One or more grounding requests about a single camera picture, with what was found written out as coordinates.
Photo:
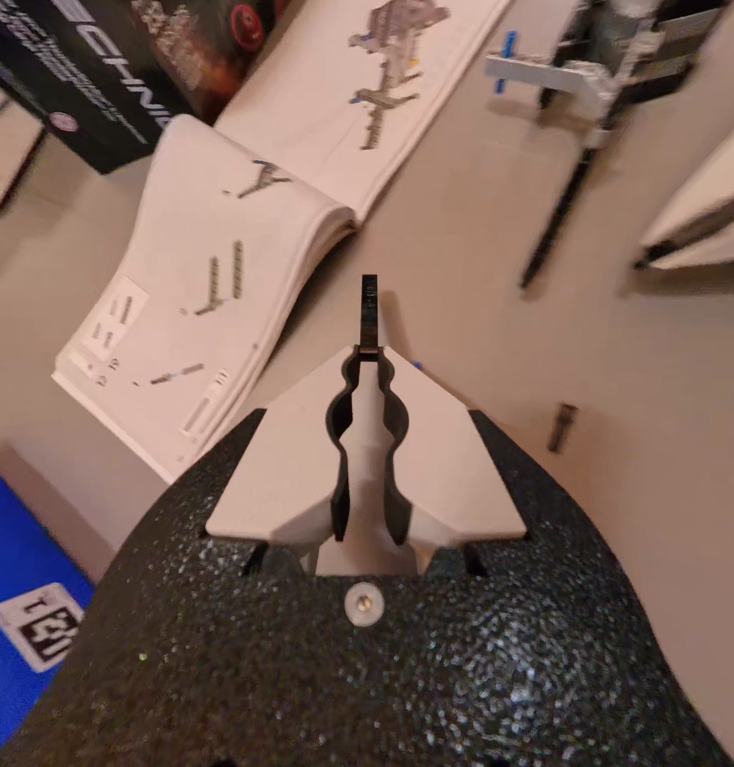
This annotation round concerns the open instruction booklet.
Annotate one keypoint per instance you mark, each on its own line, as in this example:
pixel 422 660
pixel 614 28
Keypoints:
pixel 181 239

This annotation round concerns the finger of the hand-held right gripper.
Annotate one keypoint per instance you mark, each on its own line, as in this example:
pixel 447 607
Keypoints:
pixel 714 251
pixel 708 192

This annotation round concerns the blue storage bin with tag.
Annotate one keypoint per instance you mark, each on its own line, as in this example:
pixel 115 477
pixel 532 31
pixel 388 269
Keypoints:
pixel 7 539

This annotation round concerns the black short connector pin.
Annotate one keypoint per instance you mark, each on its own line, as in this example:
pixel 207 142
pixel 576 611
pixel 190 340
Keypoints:
pixel 561 426

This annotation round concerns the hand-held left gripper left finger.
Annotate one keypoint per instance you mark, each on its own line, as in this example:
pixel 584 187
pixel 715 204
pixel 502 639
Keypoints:
pixel 271 479

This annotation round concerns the grey black toy brick assembly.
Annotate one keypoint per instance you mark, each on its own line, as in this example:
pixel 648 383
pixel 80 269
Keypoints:
pixel 582 78

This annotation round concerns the black thin toy beam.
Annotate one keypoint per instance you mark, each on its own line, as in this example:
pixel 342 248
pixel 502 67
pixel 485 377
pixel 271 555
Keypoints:
pixel 370 311

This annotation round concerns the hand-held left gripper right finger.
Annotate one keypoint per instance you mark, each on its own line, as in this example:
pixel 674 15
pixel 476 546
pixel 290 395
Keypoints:
pixel 456 479

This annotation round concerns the black toy set box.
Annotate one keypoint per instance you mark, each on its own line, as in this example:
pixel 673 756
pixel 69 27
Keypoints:
pixel 91 72

